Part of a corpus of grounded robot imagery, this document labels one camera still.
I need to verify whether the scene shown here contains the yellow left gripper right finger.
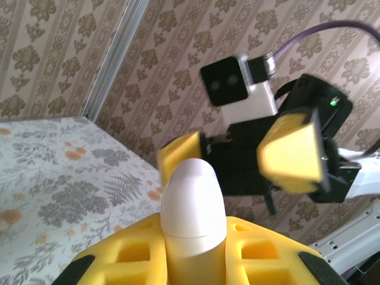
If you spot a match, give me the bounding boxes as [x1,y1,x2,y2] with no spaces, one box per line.
[223,215,349,285]

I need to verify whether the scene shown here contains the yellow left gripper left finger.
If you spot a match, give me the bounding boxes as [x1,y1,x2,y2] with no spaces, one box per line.
[58,215,173,285]

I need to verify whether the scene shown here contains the white earbuds charging case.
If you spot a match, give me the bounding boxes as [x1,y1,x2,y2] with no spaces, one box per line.
[160,158,229,285]

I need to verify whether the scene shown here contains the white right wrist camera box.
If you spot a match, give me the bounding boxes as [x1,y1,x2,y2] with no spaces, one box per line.
[200,54,279,126]

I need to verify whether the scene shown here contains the aluminium frame post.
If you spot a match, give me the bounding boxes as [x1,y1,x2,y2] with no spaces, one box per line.
[83,0,149,122]

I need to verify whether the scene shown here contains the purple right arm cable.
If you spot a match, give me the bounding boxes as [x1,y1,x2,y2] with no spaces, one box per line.
[248,19,380,83]

